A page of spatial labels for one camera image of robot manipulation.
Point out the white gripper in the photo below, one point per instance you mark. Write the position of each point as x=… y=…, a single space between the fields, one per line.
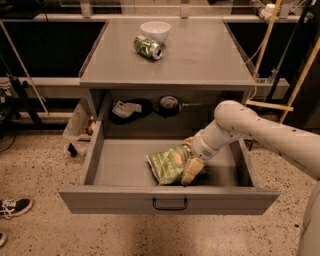
x=202 y=148

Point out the green jalapeno chip bag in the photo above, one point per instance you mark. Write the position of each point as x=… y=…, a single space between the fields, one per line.
x=168 y=166

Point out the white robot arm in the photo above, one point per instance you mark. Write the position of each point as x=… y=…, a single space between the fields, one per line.
x=300 y=148

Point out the black bag with paper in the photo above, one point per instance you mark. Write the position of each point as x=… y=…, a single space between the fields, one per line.
x=124 y=112

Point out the grey open drawer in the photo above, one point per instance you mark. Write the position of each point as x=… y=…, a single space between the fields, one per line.
x=117 y=179

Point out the grey cabinet counter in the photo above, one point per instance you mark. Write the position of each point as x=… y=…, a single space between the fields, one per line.
x=200 y=65

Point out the black round pan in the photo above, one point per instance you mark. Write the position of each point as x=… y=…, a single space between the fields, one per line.
x=170 y=106

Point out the clear plastic bin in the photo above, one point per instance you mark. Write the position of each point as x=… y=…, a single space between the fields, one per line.
x=80 y=127

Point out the green soda can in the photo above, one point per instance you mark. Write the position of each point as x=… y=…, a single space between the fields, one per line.
x=147 y=47

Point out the white bowl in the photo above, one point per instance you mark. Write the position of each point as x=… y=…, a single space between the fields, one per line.
x=157 y=30

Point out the black tripod stand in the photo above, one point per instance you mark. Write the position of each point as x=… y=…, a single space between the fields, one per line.
x=14 y=81

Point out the black white sneaker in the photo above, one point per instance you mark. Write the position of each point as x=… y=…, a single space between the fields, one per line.
x=10 y=208

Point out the sneaker toe at edge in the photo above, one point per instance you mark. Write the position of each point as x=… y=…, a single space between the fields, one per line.
x=3 y=238

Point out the black drawer handle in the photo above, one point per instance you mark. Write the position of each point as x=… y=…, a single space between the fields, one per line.
x=170 y=205

